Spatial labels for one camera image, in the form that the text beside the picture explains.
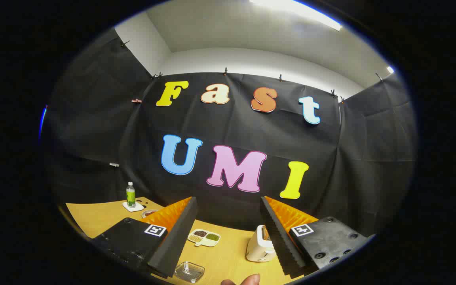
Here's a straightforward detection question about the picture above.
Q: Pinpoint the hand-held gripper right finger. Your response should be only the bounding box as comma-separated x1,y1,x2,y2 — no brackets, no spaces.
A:
260,196,375,277

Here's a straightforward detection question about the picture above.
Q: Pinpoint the metal wire cutlery basket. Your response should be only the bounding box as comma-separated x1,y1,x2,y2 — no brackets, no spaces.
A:
174,261,205,283

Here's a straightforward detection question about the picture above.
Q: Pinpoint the cream white toaster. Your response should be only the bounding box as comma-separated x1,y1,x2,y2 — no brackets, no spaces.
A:
246,225,277,262

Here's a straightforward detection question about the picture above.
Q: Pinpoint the black backdrop cloth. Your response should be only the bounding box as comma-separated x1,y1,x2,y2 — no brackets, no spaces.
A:
42,28,418,238

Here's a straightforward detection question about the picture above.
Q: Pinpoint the white divided tray with beans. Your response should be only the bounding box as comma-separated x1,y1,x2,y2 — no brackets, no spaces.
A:
188,229,221,247

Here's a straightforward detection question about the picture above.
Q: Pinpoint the clear bottle with green label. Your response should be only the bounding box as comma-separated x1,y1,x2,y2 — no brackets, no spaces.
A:
126,182,136,208

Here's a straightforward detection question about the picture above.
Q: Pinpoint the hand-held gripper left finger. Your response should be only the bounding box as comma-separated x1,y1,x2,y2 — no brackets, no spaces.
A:
89,197,198,279

